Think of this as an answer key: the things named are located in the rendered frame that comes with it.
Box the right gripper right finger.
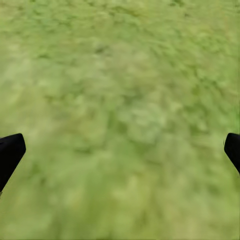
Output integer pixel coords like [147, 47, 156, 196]
[224, 133, 240, 173]

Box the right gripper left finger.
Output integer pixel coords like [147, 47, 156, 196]
[0, 133, 26, 193]

